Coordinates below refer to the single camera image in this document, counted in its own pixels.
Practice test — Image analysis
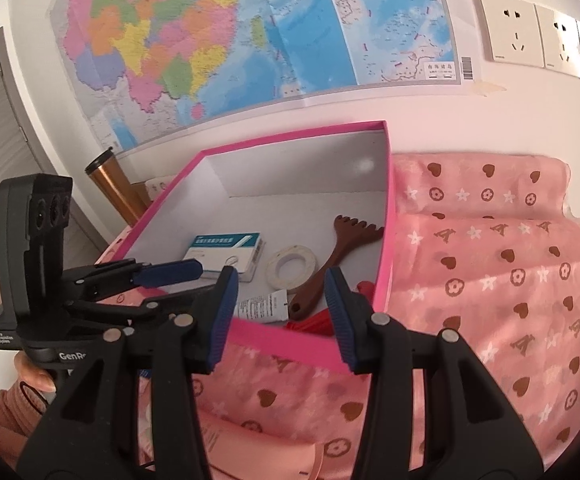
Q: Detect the red plastic handle tool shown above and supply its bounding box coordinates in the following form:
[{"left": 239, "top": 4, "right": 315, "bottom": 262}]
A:
[{"left": 284, "top": 280, "right": 373, "bottom": 338}]

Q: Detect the grey door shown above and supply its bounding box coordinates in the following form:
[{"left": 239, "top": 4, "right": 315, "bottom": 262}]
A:
[{"left": 0, "top": 30, "right": 96, "bottom": 311}]

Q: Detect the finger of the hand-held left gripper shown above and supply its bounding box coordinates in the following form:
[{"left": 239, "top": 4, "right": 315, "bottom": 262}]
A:
[
  {"left": 65, "top": 287, "right": 206, "bottom": 332},
  {"left": 62, "top": 258, "right": 204, "bottom": 302}
]

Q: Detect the pink tube white cap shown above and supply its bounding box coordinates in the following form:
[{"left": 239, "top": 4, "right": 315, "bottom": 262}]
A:
[{"left": 197, "top": 419, "right": 323, "bottom": 480}]

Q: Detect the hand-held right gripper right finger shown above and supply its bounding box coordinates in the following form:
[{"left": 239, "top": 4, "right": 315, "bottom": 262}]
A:
[{"left": 324, "top": 266, "right": 546, "bottom": 480}]

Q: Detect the white medicine box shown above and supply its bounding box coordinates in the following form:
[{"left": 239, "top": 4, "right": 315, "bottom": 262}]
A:
[{"left": 182, "top": 232, "right": 266, "bottom": 282}]

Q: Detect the white tape roll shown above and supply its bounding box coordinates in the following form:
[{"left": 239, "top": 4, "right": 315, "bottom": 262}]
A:
[{"left": 265, "top": 244, "right": 317, "bottom": 291}]

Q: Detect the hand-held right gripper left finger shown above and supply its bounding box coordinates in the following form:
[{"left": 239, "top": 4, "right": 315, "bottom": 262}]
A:
[{"left": 17, "top": 265, "right": 241, "bottom": 480}]

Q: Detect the white striped tube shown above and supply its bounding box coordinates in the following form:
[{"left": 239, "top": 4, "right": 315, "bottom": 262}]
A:
[{"left": 236, "top": 290, "right": 291, "bottom": 323}]

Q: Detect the colourful wall map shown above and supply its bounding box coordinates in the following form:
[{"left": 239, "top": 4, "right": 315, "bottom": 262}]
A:
[{"left": 47, "top": 0, "right": 463, "bottom": 153}]

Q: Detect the copper tumbler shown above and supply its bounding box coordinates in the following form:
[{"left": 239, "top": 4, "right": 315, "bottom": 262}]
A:
[{"left": 85, "top": 146, "right": 148, "bottom": 226}]

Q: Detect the brown wooden scratcher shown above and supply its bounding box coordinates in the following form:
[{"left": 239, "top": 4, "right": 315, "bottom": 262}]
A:
[{"left": 287, "top": 215, "right": 385, "bottom": 322}]

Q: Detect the person's left hand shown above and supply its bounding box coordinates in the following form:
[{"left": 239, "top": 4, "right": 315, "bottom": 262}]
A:
[{"left": 12, "top": 350, "right": 58, "bottom": 393}]

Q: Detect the pink printed cloth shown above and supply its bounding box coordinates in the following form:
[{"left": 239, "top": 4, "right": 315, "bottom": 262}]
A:
[{"left": 95, "top": 152, "right": 580, "bottom": 480}]

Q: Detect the pink cardboard box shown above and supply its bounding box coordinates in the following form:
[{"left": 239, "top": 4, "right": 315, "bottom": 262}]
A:
[{"left": 92, "top": 120, "right": 396, "bottom": 375}]

